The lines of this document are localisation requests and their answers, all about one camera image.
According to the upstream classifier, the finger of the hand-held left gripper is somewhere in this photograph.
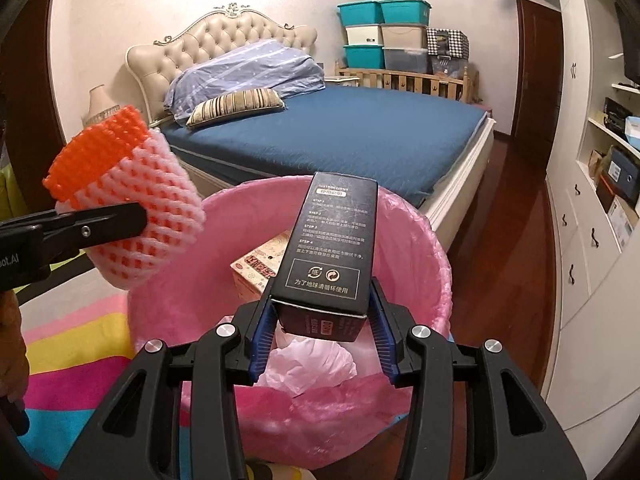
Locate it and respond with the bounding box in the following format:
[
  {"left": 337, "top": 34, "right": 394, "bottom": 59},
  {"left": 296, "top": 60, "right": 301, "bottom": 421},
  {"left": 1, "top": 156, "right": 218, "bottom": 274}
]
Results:
[{"left": 40, "top": 202, "right": 149, "bottom": 262}]

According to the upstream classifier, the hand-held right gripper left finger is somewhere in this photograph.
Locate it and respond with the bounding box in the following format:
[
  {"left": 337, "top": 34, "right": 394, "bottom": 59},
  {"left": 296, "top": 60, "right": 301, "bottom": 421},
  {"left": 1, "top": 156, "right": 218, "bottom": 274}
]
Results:
[{"left": 57, "top": 292, "right": 281, "bottom": 480}]

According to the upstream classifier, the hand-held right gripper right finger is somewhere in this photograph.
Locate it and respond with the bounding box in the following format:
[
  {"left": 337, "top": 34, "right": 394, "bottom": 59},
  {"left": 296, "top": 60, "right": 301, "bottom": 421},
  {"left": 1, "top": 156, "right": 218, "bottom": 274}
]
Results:
[{"left": 367, "top": 277, "right": 588, "bottom": 480}]

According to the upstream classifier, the white plastic bag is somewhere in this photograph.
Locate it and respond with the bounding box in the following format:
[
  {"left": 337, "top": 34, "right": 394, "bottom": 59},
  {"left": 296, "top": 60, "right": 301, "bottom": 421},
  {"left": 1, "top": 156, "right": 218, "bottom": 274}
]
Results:
[{"left": 257, "top": 337, "right": 358, "bottom": 398}]

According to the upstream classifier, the orange and pink foam net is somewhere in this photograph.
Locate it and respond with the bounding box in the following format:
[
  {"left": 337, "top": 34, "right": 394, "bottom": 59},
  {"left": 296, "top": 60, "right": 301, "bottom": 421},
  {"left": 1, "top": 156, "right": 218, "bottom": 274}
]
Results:
[{"left": 42, "top": 105, "right": 207, "bottom": 291}]

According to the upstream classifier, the small printed carton box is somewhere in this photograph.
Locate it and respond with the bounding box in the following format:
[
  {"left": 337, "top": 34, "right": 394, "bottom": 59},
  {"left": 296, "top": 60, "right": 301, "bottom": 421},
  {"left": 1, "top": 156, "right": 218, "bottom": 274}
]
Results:
[{"left": 230, "top": 229, "right": 293, "bottom": 303}]

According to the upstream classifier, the pink trash bin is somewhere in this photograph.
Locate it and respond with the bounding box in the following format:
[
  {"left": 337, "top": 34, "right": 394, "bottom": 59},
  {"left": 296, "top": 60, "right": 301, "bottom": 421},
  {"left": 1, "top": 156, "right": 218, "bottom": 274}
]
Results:
[{"left": 125, "top": 174, "right": 453, "bottom": 471}]

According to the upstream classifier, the black carton box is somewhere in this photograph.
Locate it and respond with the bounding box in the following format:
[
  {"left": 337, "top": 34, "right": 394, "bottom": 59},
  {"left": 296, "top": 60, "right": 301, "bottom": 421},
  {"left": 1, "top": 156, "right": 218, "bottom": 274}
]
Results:
[{"left": 272, "top": 172, "right": 381, "bottom": 343}]

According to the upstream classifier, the person's left hand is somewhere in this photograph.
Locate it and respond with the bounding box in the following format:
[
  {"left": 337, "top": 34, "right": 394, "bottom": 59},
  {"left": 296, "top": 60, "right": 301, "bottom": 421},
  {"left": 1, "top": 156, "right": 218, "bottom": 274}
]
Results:
[{"left": 0, "top": 290, "right": 30, "bottom": 404}]

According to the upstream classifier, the beige table lamp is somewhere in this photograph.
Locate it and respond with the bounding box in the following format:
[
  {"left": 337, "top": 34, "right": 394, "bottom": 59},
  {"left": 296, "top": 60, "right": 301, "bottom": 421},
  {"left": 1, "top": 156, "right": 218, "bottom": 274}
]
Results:
[{"left": 82, "top": 84, "right": 123, "bottom": 128}]

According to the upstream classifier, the dark brown wooden panel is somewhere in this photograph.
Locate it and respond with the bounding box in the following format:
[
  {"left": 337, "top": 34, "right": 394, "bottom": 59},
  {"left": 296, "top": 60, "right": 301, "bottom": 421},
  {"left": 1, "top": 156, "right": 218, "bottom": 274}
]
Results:
[{"left": 0, "top": 0, "right": 68, "bottom": 221}]

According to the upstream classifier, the striped beige pillow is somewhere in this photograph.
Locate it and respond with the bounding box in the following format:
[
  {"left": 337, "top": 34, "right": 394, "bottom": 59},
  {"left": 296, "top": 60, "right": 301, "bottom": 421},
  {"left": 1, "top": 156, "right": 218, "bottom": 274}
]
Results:
[{"left": 186, "top": 87, "right": 287, "bottom": 128}]

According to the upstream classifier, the bed with blue cover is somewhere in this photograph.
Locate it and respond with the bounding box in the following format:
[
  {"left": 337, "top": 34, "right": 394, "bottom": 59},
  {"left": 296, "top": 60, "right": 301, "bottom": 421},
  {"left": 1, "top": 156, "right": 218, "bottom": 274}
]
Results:
[{"left": 150, "top": 82, "right": 496, "bottom": 256}]

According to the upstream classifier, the white wardrobe with shelves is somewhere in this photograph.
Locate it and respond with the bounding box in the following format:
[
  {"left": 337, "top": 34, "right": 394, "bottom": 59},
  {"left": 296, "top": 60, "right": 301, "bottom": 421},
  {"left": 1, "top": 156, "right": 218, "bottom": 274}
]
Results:
[{"left": 545, "top": 0, "right": 640, "bottom": 411}]

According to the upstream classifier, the light blue striped duvet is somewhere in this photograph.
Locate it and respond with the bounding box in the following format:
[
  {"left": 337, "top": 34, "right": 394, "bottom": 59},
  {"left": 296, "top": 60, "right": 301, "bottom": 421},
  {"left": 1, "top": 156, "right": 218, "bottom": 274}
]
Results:
[{"left": 164, "top": 38, "right": 326, "bottom": 121}]

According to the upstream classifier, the beige tufted headboard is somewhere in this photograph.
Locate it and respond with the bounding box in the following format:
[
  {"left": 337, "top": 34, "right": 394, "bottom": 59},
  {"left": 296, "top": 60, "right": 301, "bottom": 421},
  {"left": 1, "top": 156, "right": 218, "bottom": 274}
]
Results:
[{"left": 125, "top": 2, "right": 318, "bottom": 121}]

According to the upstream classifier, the grey clear storage box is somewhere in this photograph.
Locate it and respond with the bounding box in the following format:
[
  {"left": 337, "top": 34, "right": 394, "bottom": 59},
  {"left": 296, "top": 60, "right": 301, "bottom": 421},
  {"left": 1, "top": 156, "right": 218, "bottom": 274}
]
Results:
[{"left": 382, "top": 47, "right": 432, "bottom": 75}]

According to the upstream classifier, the teal plastic storage box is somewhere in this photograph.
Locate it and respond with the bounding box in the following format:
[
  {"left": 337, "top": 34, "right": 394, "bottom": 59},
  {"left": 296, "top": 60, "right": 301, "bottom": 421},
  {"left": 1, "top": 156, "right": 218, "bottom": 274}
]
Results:
[
  {"left": 379, "top": 0, "right": 432, "bottom": 27},
  {"left": 337, "top": 1, "right": 383, "bottom": 28},
  {"left": 343, "top": 44, "right": 386, "bottom": 70}
]

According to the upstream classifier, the beige plastic storage box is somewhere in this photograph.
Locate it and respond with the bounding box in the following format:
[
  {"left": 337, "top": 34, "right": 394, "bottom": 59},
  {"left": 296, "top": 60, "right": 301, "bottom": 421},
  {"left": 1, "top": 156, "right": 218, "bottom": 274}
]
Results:
[
  {"left": 345, "top": 24, "right": 385, "bottom": 47},
  {"left": 381, "top": 23, "right": 430, "bottom": 51}
]

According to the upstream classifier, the houndstooth pattern bag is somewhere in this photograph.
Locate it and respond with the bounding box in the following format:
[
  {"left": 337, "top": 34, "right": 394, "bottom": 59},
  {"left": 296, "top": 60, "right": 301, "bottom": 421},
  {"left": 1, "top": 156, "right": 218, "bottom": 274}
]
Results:
[{"left": 426, "top": 27, "right": 471, "bottom": 78}]

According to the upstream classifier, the brown wooden door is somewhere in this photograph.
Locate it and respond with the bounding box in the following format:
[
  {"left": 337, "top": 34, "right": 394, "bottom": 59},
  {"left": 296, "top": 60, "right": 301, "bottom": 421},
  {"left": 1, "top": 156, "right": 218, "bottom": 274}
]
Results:
[{"left": 510, "top": 0, "right": 563, "bottom": 143}]

